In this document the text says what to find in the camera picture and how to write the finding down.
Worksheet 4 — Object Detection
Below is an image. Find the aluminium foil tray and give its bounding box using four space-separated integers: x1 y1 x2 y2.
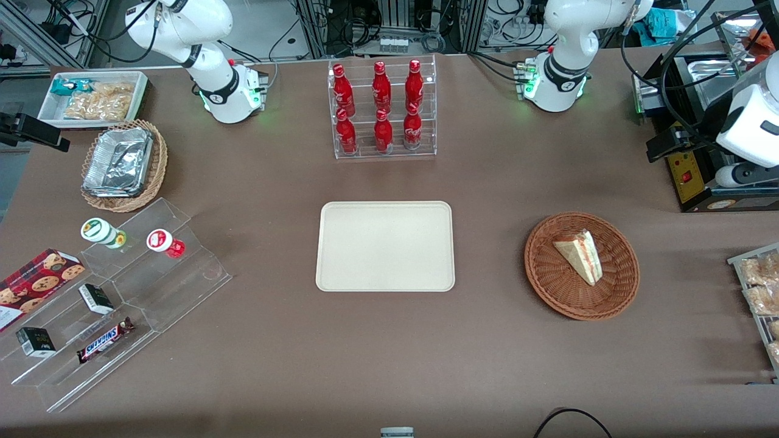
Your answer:
83 127 153 194
82 176 147 200

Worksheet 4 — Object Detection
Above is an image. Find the light tan wicker basket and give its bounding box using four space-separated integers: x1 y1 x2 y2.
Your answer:
80 119 169 214

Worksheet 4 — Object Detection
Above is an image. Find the triangular wrapped sandwich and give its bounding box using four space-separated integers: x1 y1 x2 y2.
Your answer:
552 229 604 287

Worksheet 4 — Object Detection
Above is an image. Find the brown round wicker basket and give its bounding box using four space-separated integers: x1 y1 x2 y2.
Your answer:
524 211 641 322

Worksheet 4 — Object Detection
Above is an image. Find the beige rectangular serving tray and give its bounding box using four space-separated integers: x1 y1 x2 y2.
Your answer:
315 201 456 293

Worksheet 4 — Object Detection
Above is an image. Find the white plastic snack bin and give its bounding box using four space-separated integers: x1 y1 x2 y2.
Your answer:
37 70 150 130

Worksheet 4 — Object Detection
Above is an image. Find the clear puffed snack bag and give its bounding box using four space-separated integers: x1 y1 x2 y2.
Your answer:
88 94 114 121
63 96 92 120
91 81 136 97
110 92 135 121

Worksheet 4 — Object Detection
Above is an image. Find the teal snack packet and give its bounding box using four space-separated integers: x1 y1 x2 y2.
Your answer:
51 78 93 99

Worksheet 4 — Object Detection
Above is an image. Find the green-lid yogurt cup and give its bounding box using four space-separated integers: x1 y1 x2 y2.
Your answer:
80 217 128 251

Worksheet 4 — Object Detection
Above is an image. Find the teal cloth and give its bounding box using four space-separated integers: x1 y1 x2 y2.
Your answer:
632 8 680 47

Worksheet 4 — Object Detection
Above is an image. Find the red tartan cookie box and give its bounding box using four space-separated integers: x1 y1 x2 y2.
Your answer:
0 248 86 335

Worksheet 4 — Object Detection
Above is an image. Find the red-lid yogurt cup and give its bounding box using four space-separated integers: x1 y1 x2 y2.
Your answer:
145 228 187 260

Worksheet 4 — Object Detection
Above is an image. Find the small black chocolate box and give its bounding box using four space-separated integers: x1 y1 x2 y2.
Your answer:
15 326 57 358
77 283 116 316

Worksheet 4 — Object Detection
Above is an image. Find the clear acrylic stepped stand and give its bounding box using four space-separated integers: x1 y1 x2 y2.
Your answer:
0 277 161 415
79 197 234 335

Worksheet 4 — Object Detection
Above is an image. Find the Snickers chocolate bar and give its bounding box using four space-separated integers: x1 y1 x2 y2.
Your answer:
75 317 135 365

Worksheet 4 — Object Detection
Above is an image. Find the red cola bottle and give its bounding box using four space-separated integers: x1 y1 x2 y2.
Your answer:
332 63 356 117
335 109 358 155
374 109 394 154
403 103 424 151
405 59 425 114
372 61 393 114

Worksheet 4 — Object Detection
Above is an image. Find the clear acrylic bottle rack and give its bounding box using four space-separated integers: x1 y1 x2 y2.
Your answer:
327 54 438 161

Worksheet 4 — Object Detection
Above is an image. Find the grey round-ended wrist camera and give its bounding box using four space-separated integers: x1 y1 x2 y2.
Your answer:
714 162 779 190

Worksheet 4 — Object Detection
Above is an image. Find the aluminium frame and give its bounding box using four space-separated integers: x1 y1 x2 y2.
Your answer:
0 0 111 69

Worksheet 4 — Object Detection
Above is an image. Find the black cable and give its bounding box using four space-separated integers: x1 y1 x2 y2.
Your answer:
620 0 720 117
533 408 613 438

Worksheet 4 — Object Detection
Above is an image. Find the grey wire bread tray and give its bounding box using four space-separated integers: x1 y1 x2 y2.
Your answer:
727 242 779 385

